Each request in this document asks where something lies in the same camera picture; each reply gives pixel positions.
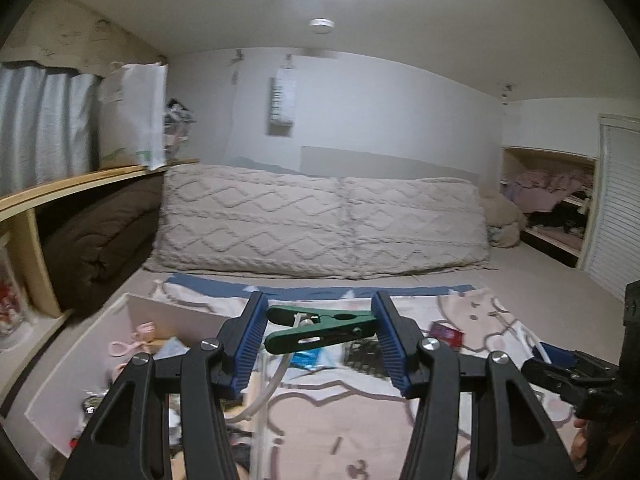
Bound beige printed valance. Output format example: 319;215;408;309
0;0;166;68

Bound red doll display case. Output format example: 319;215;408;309
0;232;31;351

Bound brown hair claw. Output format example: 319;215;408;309
345;337;391;376

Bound closet shelf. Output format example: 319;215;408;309
501;146;600;268

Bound white paper bag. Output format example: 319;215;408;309
97;61;168;171

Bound beige bed sheet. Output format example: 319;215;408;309
140;247;631;361

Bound knitted beige pillow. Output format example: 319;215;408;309
340;176;493;278
145;162;351;281

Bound red cigarette pack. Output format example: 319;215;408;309
429;321;466;350

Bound wooden shelf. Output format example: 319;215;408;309
0;157;201;356

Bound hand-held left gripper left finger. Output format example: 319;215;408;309
60;291;271;480

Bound printed blanket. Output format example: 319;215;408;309
150;272;581;480

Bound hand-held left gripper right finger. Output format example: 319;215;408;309
371;290;583;480

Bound white cable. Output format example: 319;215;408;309
225;312;321;423

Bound grey curtain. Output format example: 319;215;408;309
0;60;103;196

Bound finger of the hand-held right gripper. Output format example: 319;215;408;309
521;360;608;418
531;342;618;378

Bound beige plush toy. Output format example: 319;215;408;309
480;185;526;248

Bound white louvered door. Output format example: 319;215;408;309
582;114;640;301

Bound person's right hand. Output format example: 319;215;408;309
571;416;592;473

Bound pink clothes pile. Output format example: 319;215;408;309
505;167;593;211

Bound white hanging pouch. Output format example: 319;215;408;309
269;67;297;128

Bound white storage box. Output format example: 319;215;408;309
24;291;268;480

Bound light blue packet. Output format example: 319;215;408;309
160;337;192;361

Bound green clothespin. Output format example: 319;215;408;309
263;305;377;356

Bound grey headboard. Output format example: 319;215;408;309
300;146;481;186

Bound brown folded blanket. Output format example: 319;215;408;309
40;175;166;318

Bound pink eyelash curler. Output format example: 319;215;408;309
110;322;157;358

